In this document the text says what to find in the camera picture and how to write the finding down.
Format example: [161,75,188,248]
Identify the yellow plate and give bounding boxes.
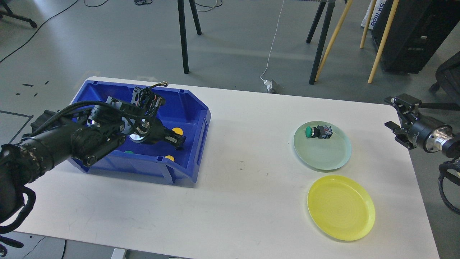
[306,175,376,241]

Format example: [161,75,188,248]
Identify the white cable on floor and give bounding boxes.
[260,0,284,81]

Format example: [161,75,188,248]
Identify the yellow push button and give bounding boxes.
[171,127,186,139]

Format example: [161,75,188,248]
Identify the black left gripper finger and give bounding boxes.
[163,128,186,141]
[165,139,185,150]

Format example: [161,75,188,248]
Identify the black tripod legs right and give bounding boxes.
[306,0,336,85]

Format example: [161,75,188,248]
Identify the white power adapter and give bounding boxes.
[263,80,279,94]

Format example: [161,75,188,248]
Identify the wooden easel legs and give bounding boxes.
[314,0,399,84]

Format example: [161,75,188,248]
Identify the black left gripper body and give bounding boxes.
[129,118,171,144]

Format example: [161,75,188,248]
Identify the black stand foot top left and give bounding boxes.
[0,0,37,28]

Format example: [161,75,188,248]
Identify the black cabinet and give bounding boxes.
[378,0,460,74]

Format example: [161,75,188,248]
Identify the black office chair base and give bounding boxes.
[420,51,460,110]

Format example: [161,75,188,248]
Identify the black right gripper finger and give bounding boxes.
[384,94,422,124]
[385,122,414,150]

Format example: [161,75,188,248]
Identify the blue plastic storage bin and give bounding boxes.
[69,87,211,184]

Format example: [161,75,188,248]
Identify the light green plate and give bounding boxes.
[292,121,352,172]

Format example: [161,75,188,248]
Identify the black cable on floor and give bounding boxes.
[0,0,80,64]

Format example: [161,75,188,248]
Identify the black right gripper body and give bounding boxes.
[408,120,453,151]

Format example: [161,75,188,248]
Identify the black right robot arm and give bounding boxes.
[384,94,460,214]

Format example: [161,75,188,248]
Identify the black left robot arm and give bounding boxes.
[0,86,186,257]

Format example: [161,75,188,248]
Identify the black tripod leg left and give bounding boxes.
[177,0,202,74]

